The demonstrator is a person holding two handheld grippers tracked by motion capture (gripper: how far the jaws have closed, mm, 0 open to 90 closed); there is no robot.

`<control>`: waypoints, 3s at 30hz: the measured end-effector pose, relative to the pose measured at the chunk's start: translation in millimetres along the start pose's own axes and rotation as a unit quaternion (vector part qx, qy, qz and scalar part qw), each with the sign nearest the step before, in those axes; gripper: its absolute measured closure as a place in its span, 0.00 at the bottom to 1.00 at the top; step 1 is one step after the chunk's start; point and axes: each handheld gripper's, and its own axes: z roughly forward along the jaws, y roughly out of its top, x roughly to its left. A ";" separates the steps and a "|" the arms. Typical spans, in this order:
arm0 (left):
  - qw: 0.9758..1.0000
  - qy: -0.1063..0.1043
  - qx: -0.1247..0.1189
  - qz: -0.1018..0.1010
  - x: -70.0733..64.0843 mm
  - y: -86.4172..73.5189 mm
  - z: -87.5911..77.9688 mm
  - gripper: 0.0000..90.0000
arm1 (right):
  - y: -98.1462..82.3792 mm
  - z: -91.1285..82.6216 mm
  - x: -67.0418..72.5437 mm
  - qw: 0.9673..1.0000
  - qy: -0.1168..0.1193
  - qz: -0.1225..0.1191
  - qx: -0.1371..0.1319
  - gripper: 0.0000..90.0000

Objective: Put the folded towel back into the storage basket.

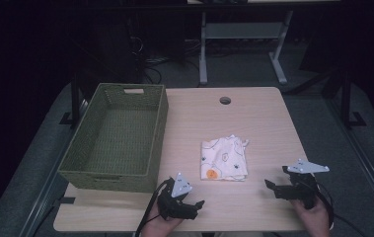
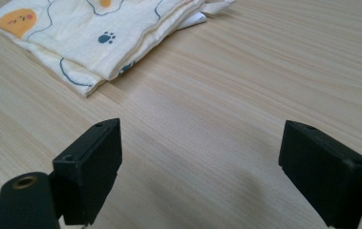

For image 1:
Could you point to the printed white cloth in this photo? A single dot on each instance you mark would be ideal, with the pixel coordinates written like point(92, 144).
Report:
point(224, 159)

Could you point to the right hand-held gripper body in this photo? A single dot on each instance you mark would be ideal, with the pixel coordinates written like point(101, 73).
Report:
point(303, 187)

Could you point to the black metal stand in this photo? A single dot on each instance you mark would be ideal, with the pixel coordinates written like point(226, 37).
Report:
point(75, 98)
point(346, 98)

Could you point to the black tape strip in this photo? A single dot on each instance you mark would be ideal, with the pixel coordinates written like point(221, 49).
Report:
point(66, 200)

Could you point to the person's left hand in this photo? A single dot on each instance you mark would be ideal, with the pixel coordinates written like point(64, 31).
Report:
point(156, 227)

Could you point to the green woven basket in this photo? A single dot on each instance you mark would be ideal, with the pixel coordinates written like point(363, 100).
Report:
point(123, 141)

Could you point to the person's right hand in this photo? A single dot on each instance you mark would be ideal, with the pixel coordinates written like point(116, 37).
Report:
point(316, 220)

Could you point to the white metal frame desk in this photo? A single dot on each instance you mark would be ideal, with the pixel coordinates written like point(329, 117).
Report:
point(243, 30)

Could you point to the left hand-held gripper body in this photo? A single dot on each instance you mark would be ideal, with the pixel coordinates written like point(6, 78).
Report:
point(171, 205)

